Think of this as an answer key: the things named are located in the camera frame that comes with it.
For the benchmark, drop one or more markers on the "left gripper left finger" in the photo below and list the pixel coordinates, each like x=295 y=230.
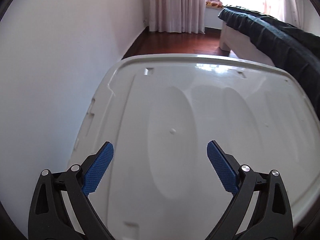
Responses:
x=48 y=217

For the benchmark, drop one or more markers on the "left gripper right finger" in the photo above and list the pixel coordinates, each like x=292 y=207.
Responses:
x=260 y=207

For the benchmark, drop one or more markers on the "white plastic storage box lid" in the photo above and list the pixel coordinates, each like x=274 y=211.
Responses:
x=160 y=111

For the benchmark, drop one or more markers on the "pink curtain right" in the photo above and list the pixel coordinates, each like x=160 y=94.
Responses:
x=294 y=12

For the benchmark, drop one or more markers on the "pink patterned curtain left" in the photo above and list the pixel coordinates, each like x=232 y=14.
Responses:
x=177 y=16

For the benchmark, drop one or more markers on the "white bed frame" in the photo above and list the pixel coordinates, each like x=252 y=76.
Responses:
x=241 y=46

